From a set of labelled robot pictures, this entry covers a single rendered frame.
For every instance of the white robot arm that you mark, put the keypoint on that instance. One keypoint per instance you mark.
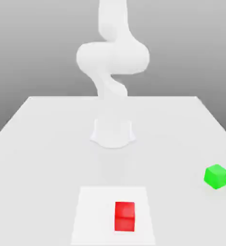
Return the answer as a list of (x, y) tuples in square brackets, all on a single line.
[(113, 57)]

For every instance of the small red cube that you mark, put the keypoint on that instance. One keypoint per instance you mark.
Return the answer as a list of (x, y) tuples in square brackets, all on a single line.
[(124, 216)]

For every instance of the small green cube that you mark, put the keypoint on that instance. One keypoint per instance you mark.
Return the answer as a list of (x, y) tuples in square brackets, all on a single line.
[(216, 176)]

